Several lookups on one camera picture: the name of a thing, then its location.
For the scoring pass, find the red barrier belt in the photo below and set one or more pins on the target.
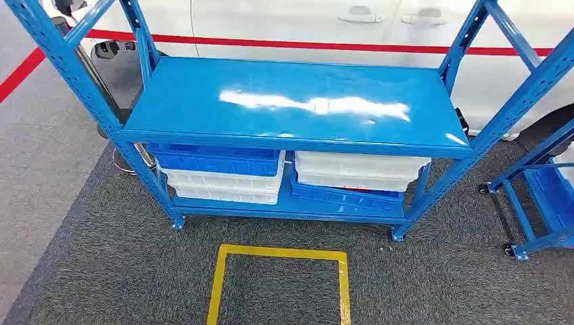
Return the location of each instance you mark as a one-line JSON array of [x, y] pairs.
[[269, 43]]

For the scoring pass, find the white car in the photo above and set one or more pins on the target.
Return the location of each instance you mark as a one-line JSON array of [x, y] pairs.
[[291, 18]]

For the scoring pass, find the yellow floor tape square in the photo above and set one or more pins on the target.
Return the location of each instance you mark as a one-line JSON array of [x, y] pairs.
[[215, 291]]

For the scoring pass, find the blue metal shelf rack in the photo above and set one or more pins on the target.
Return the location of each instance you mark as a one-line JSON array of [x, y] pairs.
[[202, 80], [538, 246]]

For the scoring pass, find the white plastic bin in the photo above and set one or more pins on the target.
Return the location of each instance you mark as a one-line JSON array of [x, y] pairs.
[[350, 183], [566, 166], [224, 196], [358, 163], [224, 183]]

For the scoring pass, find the blue plastic bin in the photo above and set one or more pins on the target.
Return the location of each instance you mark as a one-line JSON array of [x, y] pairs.
[[554, 197], [215, 163], [341, 199]]

